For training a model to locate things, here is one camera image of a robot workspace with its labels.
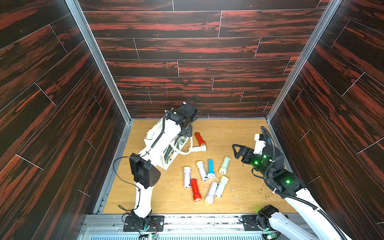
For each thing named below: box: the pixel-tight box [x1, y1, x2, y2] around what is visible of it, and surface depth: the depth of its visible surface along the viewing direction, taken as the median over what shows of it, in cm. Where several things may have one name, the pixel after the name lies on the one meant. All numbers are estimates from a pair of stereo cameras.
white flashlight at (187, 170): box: [183, 166, 192, 189], surface depth 89 cm
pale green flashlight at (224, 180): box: [215, 175, 229, 198], surface depth 86 cm
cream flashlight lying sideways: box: [191, 144, 206, 153], surface depth 101 cm
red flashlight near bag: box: [194, 132, 206, 147], surface depth 107 cm
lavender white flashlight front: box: [205, 181, 218, 204], surface depth 83 cm
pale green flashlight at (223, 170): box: [219, 156, 231, 175], surface depth 92 cm
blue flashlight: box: [207, 159, 216, 179], surface depth 92 cm
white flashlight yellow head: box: [196, 161, 208, 182], surface depth 92 cm
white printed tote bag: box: [139, 118, 189, 170], surface depth 56 cm
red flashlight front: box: [191, 178, 202, 202], surface depth 84 cm
